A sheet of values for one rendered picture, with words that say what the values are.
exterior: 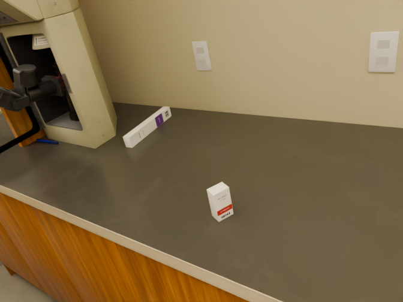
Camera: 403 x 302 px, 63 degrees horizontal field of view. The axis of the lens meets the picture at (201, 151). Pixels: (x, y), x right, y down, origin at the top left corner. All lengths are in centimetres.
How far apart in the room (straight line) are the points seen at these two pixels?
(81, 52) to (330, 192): 92
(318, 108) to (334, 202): 47
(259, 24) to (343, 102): 38
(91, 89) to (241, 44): 57
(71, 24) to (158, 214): 71
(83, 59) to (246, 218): 80
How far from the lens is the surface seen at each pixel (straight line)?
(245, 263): 70
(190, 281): 84
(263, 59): 122
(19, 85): 127
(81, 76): 126
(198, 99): 143
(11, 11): 121
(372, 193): 87
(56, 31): 122
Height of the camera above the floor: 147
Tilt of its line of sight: 29 degrees down
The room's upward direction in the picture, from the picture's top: 12 degrees counter-clockwise
